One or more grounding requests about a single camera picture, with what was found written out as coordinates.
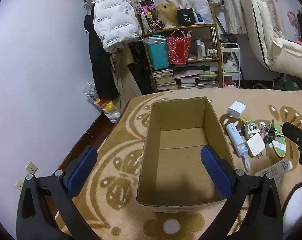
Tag white puffer jacket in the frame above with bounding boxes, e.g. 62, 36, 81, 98
92, 0, 143, 53

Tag purple printed packets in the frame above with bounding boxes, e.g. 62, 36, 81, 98
136, 0, 164, 32

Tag wall socket with holes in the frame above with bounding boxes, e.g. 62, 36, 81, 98
25, 161, 38, 173

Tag clear plastic snack bag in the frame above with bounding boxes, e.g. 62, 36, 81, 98
85, 81, 121, 123

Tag red patterned bag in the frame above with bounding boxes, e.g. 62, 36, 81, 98
166, 30, 192, 65

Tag white plastic bag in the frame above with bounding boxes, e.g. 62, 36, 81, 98
193, 0, 214, 24

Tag white metal cart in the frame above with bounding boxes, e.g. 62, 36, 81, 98
219, 42, 241, 89

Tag stack of books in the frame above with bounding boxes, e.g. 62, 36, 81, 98
173, 64, 220, 90
153, 69, 177, 92

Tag green oval board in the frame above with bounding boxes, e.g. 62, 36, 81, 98
271, 124, 287, 158

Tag small white charger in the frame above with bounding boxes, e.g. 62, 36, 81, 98
246, 132, 266, 159

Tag teal bag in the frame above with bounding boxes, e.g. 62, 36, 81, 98
144, 35, 170, 70

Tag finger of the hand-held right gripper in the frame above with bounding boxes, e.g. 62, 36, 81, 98
282, 121, 302, 168

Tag large white charger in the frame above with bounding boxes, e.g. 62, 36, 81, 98
227, 101, 247, 120

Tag white tube bottle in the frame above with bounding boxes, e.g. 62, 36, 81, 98
254, 159, 293, 183

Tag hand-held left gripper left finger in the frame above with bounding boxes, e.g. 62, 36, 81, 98
16, 145, 99, 240

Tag beige floral blanket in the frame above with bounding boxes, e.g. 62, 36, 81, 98
55, 89, 302, 240

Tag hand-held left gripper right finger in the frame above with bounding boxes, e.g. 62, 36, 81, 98
200, 145, 284, 240

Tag black box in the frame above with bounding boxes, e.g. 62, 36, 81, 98
177, 8, 197, 27

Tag blond wig head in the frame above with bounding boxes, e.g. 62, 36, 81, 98
157, 3, 180, 28

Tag black coat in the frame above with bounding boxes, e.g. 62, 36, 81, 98
83, 15, 120, 100

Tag dark wooden bed frame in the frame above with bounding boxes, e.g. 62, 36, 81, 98
45, 111, 123, 205

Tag white cylindrical power bank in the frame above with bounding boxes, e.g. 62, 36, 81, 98
225, 123, 251, 170

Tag cream padded chair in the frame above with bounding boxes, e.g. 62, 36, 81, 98
241, 0, 302, 90

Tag cartoon printed case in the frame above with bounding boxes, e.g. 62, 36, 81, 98
244, 121, 261, 137

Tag brown cardboard box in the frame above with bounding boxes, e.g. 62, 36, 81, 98
137, 96, 235, 213

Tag beige coat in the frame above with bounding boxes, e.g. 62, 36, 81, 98
111, 45, 141, 110

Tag bunch of black keys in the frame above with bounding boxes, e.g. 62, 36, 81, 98
259, 119, 276, 147

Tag wooden shelf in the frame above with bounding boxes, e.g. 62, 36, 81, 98
141, 2, 222, 92

